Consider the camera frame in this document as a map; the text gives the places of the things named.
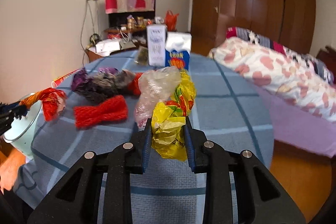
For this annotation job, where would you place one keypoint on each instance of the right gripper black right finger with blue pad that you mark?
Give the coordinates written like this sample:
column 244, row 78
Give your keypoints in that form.
column 195, row 150

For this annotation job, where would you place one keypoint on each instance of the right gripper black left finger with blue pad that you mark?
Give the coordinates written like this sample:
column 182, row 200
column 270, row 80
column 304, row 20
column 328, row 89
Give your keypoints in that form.
column 140, row 153

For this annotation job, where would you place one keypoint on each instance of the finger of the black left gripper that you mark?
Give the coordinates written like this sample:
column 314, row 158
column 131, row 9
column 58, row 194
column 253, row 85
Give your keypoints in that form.
column 10, row 112

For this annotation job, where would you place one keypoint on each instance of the yellow plastic bag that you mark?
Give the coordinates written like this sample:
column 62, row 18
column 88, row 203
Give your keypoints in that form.
column 168, row 119

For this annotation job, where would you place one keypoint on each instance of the orange snack wrapper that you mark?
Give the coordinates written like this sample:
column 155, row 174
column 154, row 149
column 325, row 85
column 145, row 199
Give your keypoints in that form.
column 53, row 102

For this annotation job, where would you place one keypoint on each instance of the purple snack wrapper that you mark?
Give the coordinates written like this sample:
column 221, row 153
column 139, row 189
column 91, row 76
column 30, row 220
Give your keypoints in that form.
column 83, row 77

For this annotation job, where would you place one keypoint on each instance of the light blue trash bucket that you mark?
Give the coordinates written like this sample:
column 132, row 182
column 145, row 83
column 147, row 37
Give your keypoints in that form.
column 21, row 134

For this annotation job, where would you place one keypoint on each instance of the red foam net sleeve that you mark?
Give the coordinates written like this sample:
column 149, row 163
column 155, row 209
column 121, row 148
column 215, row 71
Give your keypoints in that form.
column 111, row 110

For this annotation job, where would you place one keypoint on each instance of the blue plaid table cloth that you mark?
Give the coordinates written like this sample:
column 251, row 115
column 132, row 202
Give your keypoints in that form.
column 227, row 109

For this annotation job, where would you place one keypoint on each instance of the red cardboard box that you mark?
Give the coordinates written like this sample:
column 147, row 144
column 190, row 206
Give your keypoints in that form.
column 56, row 82

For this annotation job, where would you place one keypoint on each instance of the clear crumpled plastic bag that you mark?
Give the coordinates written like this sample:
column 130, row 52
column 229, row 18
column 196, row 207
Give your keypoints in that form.
column 155, row 86

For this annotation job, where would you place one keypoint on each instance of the black foam net sleeve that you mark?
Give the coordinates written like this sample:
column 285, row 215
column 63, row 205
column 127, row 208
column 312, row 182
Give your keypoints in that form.
column 94, row 89

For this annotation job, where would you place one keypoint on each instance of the small dark tea packet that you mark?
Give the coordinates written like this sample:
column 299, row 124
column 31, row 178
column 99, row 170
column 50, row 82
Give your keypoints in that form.
column 142, row 56

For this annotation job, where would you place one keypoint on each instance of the blue white Look carton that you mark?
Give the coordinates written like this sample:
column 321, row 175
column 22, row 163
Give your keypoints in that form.
column 178, row 48

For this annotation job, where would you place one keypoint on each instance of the purple bed sheet mattress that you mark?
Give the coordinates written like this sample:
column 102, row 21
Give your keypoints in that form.
column 296, row 127

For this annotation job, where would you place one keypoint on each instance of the white box on cabinet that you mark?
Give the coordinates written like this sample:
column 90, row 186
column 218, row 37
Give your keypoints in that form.
column 107, row 46

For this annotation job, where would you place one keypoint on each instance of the wooden tv cabinet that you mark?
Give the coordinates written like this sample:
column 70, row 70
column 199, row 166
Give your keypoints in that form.
column 130, row 40

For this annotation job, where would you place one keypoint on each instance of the white tall milk carton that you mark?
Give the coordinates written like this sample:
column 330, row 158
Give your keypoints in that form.
column 156, row 39

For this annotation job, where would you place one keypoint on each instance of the striped cow pattern blanket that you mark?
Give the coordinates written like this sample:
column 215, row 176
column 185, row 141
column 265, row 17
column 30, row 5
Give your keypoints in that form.
column 306, row 60

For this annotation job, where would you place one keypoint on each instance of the gold lidded jar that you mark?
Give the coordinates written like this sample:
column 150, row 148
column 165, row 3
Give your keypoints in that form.
column 140, row 22

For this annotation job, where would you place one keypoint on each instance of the white printed mug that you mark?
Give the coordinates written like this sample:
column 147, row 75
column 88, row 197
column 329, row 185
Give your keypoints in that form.
column 159, row 20

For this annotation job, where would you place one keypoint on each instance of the orange plastic bag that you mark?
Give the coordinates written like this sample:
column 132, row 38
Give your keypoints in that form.
column 171, row 21

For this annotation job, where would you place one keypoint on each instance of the brown wooden door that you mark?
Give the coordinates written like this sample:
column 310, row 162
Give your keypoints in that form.
column 204, row 18

